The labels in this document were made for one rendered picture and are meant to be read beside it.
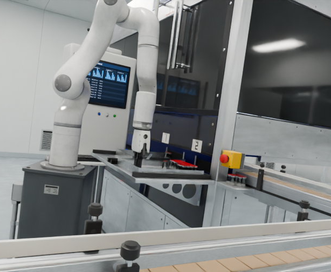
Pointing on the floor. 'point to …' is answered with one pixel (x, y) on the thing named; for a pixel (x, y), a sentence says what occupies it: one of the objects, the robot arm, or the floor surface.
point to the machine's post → (227, 109)
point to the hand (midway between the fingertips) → (137, 163)
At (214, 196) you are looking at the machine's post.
